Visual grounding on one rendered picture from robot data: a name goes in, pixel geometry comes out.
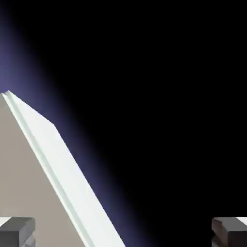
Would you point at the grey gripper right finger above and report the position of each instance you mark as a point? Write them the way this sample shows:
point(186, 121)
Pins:
point(231, 233)

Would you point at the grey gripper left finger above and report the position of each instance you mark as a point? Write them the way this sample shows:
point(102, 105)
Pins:
point(15, 231)

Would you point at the pale painted cabinet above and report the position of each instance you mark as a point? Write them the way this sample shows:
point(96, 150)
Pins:
point(67, 173)

